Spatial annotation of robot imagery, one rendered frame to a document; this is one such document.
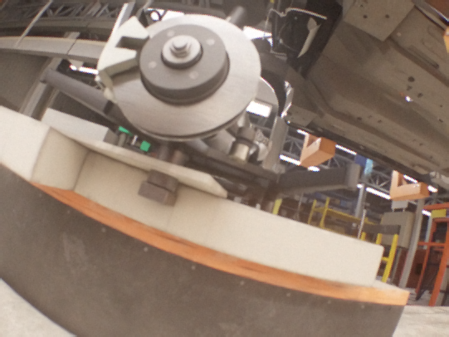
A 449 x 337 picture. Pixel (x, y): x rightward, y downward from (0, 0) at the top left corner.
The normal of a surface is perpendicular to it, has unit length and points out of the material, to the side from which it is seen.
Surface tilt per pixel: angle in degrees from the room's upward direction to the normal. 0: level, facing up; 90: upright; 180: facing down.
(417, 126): 107
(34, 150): 90
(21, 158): 90
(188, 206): 90
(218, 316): 90
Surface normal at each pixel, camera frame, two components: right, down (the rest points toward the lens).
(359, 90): -0.14, 0.00
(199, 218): 0.03, -0.19
